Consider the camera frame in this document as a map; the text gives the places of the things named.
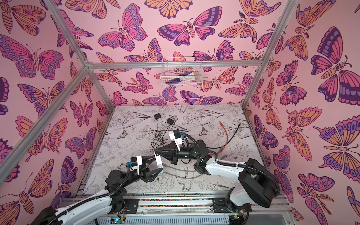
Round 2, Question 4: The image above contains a black power adapter far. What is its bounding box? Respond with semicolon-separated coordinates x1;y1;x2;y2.
154;113;161;120

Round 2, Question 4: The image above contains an aluminium frame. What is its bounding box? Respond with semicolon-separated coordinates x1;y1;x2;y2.
1;1;298;182

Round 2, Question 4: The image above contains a black power adapter near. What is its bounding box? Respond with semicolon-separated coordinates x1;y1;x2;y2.
167;118;174;125

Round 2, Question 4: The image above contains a front aluminium rail base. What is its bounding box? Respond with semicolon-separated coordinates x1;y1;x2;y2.
56;192;296;225

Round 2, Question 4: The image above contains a black power cable with plug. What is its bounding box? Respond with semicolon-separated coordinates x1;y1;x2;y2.
161;123;192;141

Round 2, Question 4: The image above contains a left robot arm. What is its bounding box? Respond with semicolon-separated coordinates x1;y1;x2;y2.
31;154;163;225

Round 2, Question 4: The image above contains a black power adapter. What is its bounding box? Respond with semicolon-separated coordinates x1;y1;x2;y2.
154;113;161;120
167;118;174;125

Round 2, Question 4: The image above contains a white wire basket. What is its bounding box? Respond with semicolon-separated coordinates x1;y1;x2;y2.
159;56;204;88

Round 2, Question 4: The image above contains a black adapter cable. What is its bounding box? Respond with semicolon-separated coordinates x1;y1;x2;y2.
151;119;166;149

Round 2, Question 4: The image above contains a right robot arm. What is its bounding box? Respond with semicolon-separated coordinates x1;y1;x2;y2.
154;140;280;213

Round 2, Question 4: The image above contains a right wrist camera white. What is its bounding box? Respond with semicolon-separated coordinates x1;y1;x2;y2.
169;129;182;151

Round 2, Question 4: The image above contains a red ethernet cable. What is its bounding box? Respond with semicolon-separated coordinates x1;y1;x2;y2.
215;121;229;155

